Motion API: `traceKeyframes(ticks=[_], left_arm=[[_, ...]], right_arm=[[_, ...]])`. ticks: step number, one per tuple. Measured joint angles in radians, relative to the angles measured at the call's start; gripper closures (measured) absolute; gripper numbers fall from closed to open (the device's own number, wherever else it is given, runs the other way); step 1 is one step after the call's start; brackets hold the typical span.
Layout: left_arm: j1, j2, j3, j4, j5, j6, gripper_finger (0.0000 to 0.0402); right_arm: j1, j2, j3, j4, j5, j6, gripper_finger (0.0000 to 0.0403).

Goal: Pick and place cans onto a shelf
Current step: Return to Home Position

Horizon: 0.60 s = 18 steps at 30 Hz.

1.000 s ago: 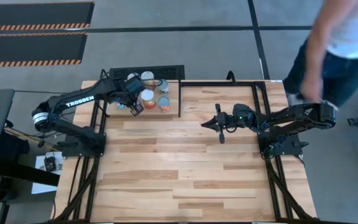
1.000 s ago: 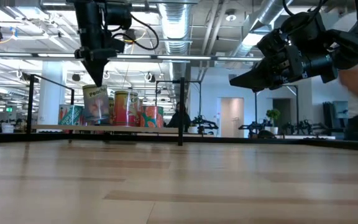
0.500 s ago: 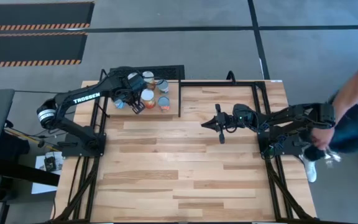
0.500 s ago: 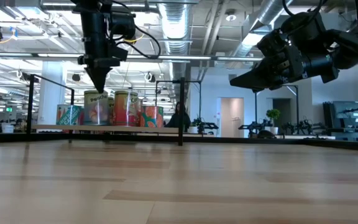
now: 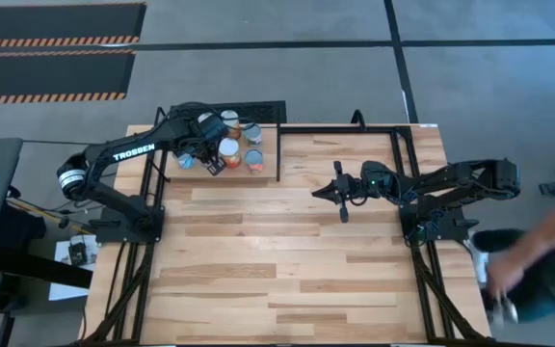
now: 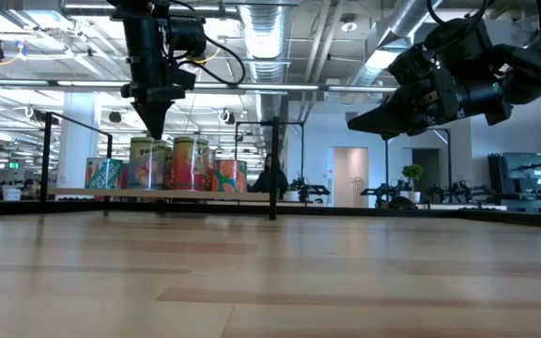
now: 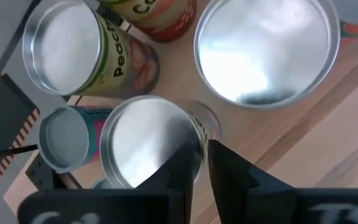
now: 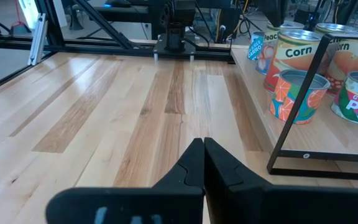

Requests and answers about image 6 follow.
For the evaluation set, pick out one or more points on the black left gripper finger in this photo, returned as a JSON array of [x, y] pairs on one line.
[[147, 112], [161, 112]]

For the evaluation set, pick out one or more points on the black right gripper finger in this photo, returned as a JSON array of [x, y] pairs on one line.
[[392, 133], [388, 115]]

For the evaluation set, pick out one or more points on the tall peaches tin can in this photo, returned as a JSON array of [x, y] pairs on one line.
[[146, 164]]

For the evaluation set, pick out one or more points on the sliced carrots can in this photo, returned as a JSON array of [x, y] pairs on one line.
[[103, 176]]

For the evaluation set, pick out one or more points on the short oranges tin can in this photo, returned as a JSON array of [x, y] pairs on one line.
[[229, 176]]

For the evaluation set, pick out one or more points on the black background robot arm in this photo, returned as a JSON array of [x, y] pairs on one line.
[[388, 192], [458, 190]]

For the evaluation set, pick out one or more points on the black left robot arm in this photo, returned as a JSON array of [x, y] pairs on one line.
[[143, 33]]

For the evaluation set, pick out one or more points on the potted plant white pot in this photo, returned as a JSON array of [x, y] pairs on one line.
[[412, 173]]

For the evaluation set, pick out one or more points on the white pillar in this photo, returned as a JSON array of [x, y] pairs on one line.
[[78, 141]]

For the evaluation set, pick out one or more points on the long ceiling light bar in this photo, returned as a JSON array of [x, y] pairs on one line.
[[298, 87]]

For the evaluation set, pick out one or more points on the black panel stack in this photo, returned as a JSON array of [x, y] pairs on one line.
[[495, 178]]

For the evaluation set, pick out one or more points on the black monitor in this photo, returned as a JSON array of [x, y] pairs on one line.
[[524, 164]]

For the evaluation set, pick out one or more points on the small potted plant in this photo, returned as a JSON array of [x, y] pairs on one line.
[[294, 188]]

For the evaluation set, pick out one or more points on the person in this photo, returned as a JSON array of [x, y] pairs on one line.
[[268, 180]]

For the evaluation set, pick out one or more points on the green exit sign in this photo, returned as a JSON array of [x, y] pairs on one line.
[[13, 165]]

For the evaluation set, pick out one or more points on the white bucket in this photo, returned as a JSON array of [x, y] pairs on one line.
[[11, 195]]

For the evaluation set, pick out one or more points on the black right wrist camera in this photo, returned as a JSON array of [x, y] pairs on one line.
[[458, 42]]

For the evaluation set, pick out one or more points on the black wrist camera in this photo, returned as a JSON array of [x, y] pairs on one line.
[[458, 42], [188, 37]]

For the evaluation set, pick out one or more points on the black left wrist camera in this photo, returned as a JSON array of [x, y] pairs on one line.
[[188, 37]]

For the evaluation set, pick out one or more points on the silver ventilation duct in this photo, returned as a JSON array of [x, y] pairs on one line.
[[392, 28], [266, 37]]

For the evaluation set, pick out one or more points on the wooden shelf with black frame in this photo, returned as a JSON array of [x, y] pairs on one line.
[[111, 193]]

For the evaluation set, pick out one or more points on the black table edge rail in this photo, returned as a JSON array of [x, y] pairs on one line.
[[510, 218]]

